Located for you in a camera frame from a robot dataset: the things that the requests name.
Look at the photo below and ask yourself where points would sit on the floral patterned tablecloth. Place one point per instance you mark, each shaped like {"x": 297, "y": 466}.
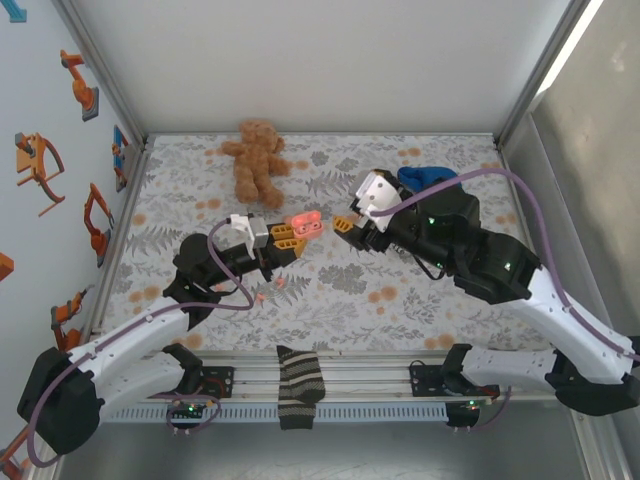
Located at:
{"x": 320, "y": 320}

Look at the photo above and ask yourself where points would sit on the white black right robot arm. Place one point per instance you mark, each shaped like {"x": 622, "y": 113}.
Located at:
{"x": 575, "y": 320}

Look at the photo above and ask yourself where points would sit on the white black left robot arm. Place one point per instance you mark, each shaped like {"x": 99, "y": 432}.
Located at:
{"x": 130, "y": 330}

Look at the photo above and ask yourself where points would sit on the blue orange wall sticker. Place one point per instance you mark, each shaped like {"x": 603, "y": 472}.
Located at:
{"x": 119, "y": 155}

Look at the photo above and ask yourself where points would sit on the striped black beige sock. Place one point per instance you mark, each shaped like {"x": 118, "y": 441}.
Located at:
{"x": 300, "y": 385}

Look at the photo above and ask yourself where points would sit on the wide aluminium extrusion rails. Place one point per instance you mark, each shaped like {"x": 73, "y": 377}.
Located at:
{"x": 365, "y": 380}

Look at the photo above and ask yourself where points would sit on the pink earbud charging case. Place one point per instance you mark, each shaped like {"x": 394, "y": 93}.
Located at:
{"x": 306, "y": 230}

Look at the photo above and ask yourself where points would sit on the orange block wall sticker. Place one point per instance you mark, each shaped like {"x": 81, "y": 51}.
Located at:
{"x": 5, "y": 265}

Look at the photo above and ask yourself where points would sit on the brown teddy bear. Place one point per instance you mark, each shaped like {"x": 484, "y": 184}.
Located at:
{"x": 252, "y": 165}

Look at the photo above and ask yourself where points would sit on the orange gripper wall sticker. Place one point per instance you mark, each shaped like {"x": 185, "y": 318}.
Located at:
{"x": 32, "y": 167}

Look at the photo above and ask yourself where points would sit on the circuit board with green light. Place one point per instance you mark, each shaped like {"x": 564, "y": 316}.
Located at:
{"x": 189, "y": 411}
{"x": 470, "y": 404}

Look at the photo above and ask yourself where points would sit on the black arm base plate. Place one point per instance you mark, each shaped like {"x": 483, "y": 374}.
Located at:
{"x": 422, "y": 382}
{"x": 225, "y": 382}

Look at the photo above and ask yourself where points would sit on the blue cloth pouch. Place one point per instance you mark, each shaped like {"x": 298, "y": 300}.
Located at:
{"x": 425, "y": 176}

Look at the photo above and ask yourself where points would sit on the aluminium frame post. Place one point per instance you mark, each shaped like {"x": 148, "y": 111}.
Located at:
{"x": 542, "y": 70}
{"x": 101, "y": 70}

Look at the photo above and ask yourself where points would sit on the aluminium frame rail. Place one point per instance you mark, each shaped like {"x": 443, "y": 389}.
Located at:
{"x": 112, "y": 255}
{"x": 507, "y": 156}

